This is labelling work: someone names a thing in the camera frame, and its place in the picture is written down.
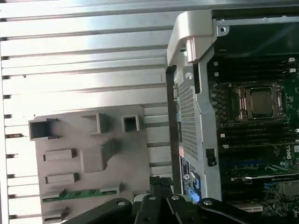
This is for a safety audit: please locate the green RAM stick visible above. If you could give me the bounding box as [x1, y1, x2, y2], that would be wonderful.
[42, 185, 123, 203]

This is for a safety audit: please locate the green motherboard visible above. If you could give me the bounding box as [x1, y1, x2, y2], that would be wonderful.
[207, 46, 299, 210]

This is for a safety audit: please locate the black graphics card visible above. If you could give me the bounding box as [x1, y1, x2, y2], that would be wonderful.
[230, 164, 299, 185]

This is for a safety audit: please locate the black service tag label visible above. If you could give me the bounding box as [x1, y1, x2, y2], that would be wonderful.
[179, 155, 192, 196]

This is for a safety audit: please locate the blue expansion card clip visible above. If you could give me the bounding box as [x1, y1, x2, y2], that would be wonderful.
[190, 171, 202, 204]

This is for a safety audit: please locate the grey parts rack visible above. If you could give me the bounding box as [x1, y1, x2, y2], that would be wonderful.
[28, 105, 151, 224]

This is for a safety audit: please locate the black and grey PC case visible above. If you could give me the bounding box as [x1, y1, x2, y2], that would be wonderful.
[164, 9, 299, 224]

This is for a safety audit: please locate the grey case latch handle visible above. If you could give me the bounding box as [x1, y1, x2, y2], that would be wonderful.
[167, 10, 217, 66]

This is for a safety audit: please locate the silver CPU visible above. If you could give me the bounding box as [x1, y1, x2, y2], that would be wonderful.
[250, 87, 275, 119]

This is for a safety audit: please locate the metal CPU socket cover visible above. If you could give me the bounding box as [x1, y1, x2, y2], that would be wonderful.
[233, 83, 285, 122]

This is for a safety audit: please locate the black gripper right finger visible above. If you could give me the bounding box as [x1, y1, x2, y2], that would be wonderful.
[161, 177, 299, 224]

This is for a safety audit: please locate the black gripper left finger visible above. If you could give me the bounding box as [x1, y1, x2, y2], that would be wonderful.
[63, 176, 167, 224]

